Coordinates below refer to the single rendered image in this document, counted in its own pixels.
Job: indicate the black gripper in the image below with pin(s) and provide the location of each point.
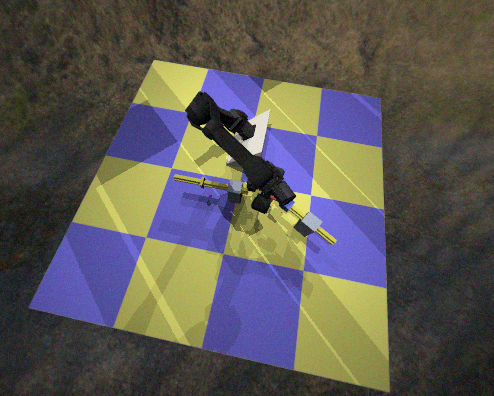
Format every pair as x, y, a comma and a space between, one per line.
262, 202

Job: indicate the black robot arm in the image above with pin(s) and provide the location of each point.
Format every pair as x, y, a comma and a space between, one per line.
202, 110

